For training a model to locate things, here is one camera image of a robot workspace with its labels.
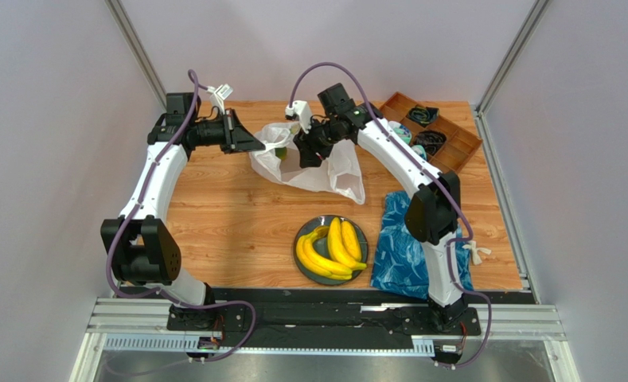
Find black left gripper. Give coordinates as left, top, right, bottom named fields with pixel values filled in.
left=189, top=109, right=265, bottom=155

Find white plastic bag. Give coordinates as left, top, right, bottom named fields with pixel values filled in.
left=249, top=123, right=365, bottom=205

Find yellow fake banana bunch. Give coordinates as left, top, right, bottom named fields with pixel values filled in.
left=295, top=225, right=353, bottom=281

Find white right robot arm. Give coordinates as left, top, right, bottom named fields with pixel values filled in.
left=285, top=84, right=466, bottom=319

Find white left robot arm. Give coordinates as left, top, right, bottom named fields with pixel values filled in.
left=100, top=92, right=265, bottom=309

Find green fake fruit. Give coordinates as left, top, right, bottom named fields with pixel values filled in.
left=275, top=147, right=288, bottom=161

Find blue patterned cloth bag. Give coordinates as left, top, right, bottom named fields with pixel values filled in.
left=370, top=190, right=474, bottom=302

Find teal white sock upper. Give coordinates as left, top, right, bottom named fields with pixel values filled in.
left=388, top=121, right=412, bottom=145

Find teal white sock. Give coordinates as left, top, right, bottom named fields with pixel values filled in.
left=411, top=145, right=428, bottom=161
left=388, top=121, right=412, bottom=145

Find teal white sock lower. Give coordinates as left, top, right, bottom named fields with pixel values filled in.
left=411, top=145, right=428, bottom=161

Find dark rolled sock upper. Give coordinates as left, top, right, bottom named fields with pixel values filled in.
left=407, top=105, right=439, bottom=128

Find black rolled sock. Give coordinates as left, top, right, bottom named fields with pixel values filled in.
left=412, top=130, right=447, bottom=158

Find brown compartment tray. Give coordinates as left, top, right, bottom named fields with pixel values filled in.
left=380, top=92, right=482, bottom=173

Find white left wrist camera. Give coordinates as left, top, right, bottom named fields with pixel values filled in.
left=205, top=84, right=233, bottom=115

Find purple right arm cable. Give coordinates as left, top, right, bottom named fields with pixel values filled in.
left=287, top=61, right=492, bottom=369

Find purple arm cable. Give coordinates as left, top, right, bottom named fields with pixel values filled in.
left=287, top=61, right=492, bottom=369
left=105, top=69, right=257, bottom=364

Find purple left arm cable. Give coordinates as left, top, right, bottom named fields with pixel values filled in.
left=105, top=69, right=257, bottom=364

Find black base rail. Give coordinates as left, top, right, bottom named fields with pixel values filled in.
left=117, top=286, right=537, bottom=352

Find aluminium frame base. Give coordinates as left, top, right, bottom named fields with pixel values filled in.
left=71, top=298, right=579, bottom=381

